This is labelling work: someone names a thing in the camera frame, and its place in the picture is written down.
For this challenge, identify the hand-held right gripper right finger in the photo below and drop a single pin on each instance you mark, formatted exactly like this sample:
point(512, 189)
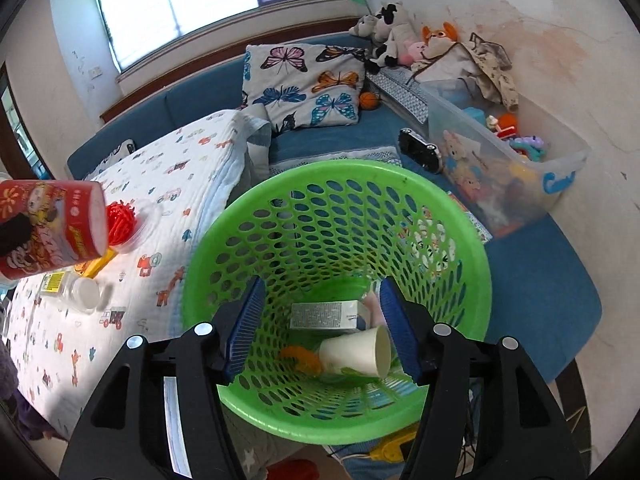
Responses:
point(400, 330)

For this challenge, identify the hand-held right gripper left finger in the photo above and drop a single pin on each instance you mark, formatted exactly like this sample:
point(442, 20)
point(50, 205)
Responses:
point(245, 330)

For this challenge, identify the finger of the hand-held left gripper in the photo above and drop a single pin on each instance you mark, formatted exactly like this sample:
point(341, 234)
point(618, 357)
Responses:
point(12, 235)

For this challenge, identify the red printed paper cup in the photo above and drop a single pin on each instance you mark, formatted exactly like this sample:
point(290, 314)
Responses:
point(55, 205)

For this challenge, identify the white paper cup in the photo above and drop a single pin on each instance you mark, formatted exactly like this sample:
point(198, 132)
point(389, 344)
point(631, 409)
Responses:
point(350, 350)

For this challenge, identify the orange fruit peel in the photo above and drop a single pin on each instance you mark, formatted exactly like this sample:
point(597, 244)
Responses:
point(302, 357)

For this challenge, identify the white milk carton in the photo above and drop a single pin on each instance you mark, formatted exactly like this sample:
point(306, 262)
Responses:
point(325, 315)

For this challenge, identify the yellow and white snack packet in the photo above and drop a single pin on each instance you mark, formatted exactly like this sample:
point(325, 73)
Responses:
point(82, 294)

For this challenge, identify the clear plastic container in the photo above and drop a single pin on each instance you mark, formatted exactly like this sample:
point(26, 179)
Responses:
point(150, 222)

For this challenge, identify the green perforated plastic basket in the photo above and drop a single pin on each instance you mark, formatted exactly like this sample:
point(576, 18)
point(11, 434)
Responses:
point(350, 172)

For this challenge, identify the colourful picture book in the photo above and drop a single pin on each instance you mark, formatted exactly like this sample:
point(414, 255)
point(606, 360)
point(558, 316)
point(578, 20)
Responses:
point(475, 225)

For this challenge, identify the white printed pillow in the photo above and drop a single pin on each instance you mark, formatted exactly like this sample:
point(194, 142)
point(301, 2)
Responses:
point(117, 152)

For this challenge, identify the clear plastic storage box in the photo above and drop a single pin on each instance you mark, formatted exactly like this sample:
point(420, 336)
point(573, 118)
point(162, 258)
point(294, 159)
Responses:
point(500, 200)

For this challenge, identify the black toy car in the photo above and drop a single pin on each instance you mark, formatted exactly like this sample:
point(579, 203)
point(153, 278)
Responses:
point(420, 147)

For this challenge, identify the yellow toy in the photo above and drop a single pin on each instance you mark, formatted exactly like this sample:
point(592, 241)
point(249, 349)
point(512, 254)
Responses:
point(520, 175)

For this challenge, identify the blue sofa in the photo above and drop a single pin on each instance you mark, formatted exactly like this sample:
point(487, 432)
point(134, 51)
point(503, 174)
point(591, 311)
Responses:
point(325, 145)

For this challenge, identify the purple toy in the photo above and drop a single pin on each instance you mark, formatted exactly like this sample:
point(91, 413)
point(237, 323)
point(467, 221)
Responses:
point(532, 145)

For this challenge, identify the small orange ball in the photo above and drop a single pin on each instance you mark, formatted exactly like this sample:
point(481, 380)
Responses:
point(370, 101)

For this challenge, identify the grey patterned mat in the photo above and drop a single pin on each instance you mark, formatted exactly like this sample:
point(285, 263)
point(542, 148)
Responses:
point(405, 95)

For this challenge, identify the orange toy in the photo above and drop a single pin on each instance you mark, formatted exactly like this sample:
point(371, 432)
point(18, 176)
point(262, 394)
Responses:
point(509, 121)

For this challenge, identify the butterfly printed pillow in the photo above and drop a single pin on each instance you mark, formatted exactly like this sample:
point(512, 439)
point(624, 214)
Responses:
point(300, 85)

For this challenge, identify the beige crumpled cloth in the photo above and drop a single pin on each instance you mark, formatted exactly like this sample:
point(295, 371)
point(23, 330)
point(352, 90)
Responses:
point(450, 65)

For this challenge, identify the beige printed cloth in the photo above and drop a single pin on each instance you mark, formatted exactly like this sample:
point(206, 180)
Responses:
point(495, 70)

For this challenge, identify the pink plush toy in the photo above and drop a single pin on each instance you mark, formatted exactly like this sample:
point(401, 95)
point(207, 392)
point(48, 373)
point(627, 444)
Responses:
point(417, 50)

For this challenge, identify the orange fox plush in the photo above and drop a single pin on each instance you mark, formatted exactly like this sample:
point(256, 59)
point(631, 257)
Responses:
point(440, 37)

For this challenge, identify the black and white cow plush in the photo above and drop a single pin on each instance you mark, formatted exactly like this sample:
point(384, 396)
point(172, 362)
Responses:
point(395, 25)

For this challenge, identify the grey plush toy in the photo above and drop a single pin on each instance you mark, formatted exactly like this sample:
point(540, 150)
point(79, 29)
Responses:
point(365, 25)

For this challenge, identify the white wall socket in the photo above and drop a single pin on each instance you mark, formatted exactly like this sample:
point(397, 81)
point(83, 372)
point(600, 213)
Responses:
point(95, 72)

